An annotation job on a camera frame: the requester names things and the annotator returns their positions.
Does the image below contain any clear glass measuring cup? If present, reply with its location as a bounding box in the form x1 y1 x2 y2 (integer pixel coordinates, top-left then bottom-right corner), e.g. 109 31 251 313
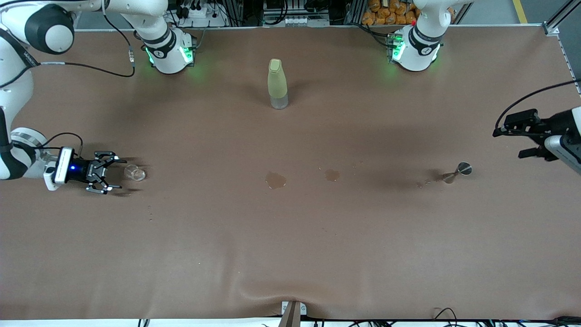
124 164 147 182

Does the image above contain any brown table cloth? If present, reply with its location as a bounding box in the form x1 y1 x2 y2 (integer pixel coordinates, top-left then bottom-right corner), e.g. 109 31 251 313
0 25 581 321

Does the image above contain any white power strip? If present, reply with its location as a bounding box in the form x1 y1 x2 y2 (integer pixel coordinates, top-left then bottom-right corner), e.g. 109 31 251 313
175 5 226 29

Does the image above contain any large brown liquid spill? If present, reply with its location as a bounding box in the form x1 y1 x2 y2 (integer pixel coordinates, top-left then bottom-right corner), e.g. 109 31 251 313
266 171 287 190

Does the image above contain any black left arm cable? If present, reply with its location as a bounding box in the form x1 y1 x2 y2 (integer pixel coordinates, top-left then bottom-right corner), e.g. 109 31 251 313
495 79 581 132

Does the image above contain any metal table edge bracket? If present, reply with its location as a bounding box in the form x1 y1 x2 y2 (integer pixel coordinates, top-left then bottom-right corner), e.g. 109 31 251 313
278 301 307 327

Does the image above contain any orange packaged goods pile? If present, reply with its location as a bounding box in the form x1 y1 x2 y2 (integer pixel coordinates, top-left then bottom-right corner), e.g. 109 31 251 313
361 0 420 26

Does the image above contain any silver metal jigger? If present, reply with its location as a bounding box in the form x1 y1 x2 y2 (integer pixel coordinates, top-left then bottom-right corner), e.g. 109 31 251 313
443 162 473 184

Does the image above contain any aluminium frame strut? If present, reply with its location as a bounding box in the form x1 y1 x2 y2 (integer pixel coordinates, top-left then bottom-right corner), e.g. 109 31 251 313
542 0 581 35

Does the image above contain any yellow-green bottle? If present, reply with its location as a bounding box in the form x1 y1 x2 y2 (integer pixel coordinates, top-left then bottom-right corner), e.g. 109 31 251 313
267 58 289 110

